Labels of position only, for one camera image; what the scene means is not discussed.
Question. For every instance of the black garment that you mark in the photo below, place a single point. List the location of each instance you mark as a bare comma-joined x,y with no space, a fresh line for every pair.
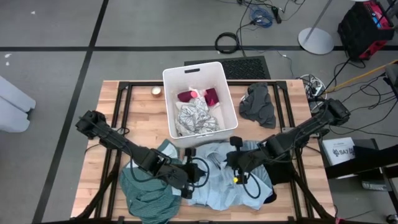
280,174

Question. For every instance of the white black-patterned garment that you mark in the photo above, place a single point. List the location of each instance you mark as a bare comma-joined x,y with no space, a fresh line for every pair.
196,118

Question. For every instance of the teal patterned shirt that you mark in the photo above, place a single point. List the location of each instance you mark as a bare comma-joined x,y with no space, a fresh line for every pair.
146,199

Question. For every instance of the yellow pole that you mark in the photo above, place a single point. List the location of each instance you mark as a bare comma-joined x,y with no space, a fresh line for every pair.
357,77

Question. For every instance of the maroon garment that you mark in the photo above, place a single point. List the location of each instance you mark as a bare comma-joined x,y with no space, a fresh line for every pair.
185,96

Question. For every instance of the black power adapter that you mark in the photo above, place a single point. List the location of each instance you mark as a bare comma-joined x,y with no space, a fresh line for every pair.
276,15

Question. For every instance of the black equipment cart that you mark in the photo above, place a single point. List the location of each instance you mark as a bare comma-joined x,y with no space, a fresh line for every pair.
379,161

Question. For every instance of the black floor mat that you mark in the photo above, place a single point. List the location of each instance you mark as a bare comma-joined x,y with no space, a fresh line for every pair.
248,68

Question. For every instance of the white perforated laundry basket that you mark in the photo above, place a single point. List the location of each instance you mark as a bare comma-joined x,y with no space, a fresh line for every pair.
174,81

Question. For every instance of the white grey furniture piece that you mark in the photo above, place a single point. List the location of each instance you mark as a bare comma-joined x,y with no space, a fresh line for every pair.
15,105

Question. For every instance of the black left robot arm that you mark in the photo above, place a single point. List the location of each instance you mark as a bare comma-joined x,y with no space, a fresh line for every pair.
124,146

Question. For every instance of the grey plastic bag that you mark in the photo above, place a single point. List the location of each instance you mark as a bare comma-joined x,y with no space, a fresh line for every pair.
374,185

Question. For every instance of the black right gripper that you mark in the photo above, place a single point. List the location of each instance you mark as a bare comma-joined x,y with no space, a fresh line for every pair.
241,161

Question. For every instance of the white power strip bundle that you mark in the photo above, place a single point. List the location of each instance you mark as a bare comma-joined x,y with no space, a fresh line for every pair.
314,90

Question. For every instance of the dark grey garment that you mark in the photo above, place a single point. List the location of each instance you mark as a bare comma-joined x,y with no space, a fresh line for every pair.
258,105

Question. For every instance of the grey round floor stand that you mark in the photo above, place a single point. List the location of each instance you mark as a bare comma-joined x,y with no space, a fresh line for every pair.
315,42

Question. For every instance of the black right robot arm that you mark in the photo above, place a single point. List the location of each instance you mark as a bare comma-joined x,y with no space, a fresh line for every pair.
304,130

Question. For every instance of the black red equipment case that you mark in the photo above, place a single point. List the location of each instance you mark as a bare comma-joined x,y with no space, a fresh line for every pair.
357,31

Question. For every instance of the light blue shirt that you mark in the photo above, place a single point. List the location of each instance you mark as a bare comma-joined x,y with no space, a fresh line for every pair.
217,186

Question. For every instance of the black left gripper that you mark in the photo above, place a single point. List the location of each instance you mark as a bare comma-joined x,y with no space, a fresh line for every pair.
186,174

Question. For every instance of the grey chair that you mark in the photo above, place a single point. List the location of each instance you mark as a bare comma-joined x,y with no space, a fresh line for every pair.
392,74

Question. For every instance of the white printed cardboard box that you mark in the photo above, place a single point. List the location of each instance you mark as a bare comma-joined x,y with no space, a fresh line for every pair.
339,152

